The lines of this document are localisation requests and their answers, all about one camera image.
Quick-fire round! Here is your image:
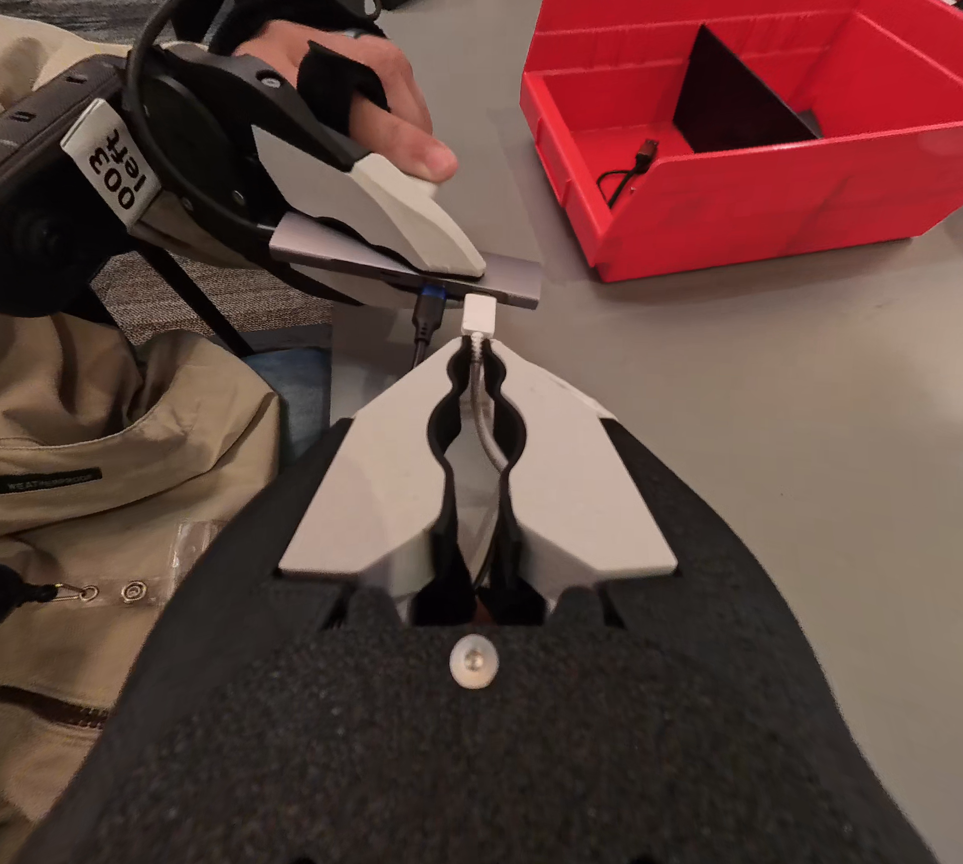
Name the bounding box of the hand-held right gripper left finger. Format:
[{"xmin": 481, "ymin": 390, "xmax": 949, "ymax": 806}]
[{"xmin": 278, "ymin": 336, "xmax": 463, "ymax": 626}]

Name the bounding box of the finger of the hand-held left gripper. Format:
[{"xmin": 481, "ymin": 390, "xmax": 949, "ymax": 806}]
[
  {"xmin": 289, "ymin": 262, "xmax": 396, "ymax": 307},
  {"xmin": 252, "ymin": 125, "xmax": 488, "ymax": 279}
]

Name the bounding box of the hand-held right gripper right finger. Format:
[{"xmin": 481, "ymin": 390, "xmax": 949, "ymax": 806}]
[{"xmin": 485, "ymin": 336, "xmax": 679, "ymax": 613}]

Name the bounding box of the black cable with blue plugs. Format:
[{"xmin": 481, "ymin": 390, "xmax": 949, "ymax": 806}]
[{"xmin": 410, "ymin": 284, "xmax": 454, "ymax": 372}]

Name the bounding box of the white cable bundle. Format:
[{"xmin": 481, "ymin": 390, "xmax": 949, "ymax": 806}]
[{"xmin": 460, "ymin": 294, "xmax": 509, "ymax": 475}]

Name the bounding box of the grey hub with black cable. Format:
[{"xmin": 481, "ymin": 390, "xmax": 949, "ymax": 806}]
[{"xmin": 124, "ymin": 0, "xmax": 544, "ymax": 312}]

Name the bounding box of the black cable with orange plugs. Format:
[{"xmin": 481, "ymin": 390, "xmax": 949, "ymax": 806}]
[{"xmin": 596, "ymin": 137, "xmax": 663, "ymax": 212}]

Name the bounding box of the red plastic bin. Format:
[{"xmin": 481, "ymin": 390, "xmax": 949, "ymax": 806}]
[{"xmin": 519, "ymin": 0, "xmax": 963, "ymax": 284}]

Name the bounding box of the person's left hand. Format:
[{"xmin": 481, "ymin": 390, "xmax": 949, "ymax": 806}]
[{"xmin": 232, "ymin": 20, "xmax": 460, "ymax": 182}]

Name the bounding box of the person's blue jeans leg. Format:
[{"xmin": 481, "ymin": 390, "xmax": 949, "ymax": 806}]
[{"xmin": 247, "ymin": 346, "xmax": 334, "ymax": 462}]

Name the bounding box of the black bin divider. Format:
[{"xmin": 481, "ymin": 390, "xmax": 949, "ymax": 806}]
[{"xmin": 671, "ymin": 23, "xmax": 823, "ymax": 155}]

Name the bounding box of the black cord toggle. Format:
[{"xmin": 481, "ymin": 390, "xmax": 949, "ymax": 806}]
[{"xmin": 0, "ymin": 563, "xmax": 100, "ymax": 626}]

